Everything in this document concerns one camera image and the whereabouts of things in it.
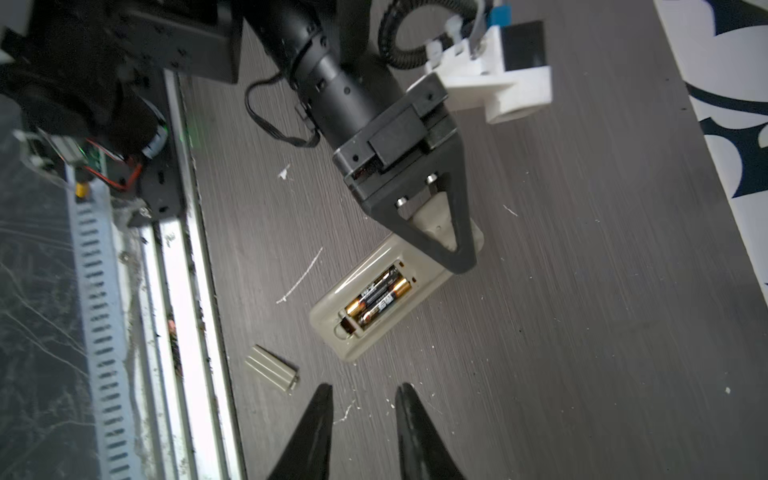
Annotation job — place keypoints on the white remote control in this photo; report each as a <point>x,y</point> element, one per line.
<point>342,333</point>

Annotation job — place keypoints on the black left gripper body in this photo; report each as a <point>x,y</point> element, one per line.
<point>417,124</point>

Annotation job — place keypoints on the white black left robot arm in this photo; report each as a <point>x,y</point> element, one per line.
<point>78,68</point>

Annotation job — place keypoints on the black AAA battery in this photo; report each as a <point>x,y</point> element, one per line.
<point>379,304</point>
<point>372,292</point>

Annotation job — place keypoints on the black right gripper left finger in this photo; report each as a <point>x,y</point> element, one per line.
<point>307,454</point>

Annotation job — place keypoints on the white slotted cable duct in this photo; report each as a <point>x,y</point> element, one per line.
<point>104,334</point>

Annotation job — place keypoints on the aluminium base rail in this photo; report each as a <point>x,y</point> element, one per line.
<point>196,406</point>

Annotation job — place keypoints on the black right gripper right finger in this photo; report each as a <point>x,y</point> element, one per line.
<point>422,453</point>

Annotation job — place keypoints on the beige battery cover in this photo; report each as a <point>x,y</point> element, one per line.
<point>272,369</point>

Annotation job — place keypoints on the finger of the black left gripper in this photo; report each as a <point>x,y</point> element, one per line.
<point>424,201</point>

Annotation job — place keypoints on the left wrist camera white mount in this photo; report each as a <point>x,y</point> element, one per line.
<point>492,64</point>

